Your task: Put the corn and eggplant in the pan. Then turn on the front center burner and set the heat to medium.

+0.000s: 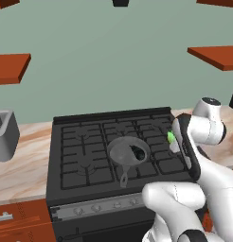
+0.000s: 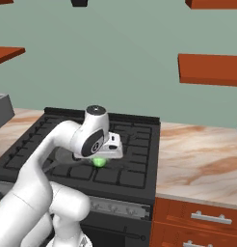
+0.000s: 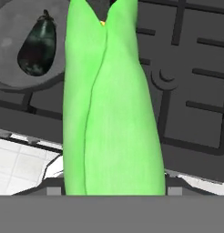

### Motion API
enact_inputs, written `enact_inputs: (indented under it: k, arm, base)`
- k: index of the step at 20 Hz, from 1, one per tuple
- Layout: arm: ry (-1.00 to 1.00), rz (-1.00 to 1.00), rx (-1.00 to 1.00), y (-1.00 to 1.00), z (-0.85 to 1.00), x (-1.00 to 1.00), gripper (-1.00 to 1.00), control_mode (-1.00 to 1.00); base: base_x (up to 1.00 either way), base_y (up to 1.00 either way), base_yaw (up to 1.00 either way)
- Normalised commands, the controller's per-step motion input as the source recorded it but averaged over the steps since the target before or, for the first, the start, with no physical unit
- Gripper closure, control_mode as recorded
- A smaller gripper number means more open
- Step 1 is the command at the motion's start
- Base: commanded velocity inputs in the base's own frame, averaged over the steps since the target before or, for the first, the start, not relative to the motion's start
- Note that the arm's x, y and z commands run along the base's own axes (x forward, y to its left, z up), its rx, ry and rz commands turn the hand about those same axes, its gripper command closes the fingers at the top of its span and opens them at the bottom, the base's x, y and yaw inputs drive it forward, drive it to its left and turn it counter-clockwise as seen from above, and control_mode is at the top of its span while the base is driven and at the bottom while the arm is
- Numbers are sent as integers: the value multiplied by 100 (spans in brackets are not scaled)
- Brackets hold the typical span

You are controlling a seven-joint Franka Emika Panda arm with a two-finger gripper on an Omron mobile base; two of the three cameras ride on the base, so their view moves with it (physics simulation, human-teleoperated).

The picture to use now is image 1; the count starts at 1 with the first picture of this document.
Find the grey frying pan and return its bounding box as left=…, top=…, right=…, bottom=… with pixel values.
left=107, top=135, right=152, bottom=189

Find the grey toaster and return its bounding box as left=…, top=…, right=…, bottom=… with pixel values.
left=0, top=109, right=21, bottom=164

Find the red-brown drawer front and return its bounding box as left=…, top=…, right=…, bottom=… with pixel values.
left=0, top=222, right=57, bottom=242
left=0, top=199, right=52, bottom=231

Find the black range hood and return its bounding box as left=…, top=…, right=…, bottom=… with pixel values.
left=111, top=0, right=131, bottom=9

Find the black oven door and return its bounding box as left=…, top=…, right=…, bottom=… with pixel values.
left=51, top=208, right=158, bottom=242

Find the corn with green husk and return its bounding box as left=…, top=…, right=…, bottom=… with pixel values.
left=166, top=130, right=181, bottom=155

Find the black stove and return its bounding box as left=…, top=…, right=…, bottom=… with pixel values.
left=45, top=106, right=202, bottom=242

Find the silver drawer handle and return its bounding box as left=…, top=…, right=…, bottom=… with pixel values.
left=0, top=212, right=14, bottom=223

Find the red-brown wall shelf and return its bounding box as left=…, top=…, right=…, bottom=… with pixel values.
left=187, top=44, right=233, bottom=72
left=0, top=53, right=32, bottom=86
left=195, top=0, right=233, bottom=9
left=0, top=0, right=21, bottom=10

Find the red-brown cupboard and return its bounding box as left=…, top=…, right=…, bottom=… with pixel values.
left=201, top=210, right=215, bottom=233

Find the dark purple eggplant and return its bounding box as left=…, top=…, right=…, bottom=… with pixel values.
left=129, top=144, right=149, bottom=162

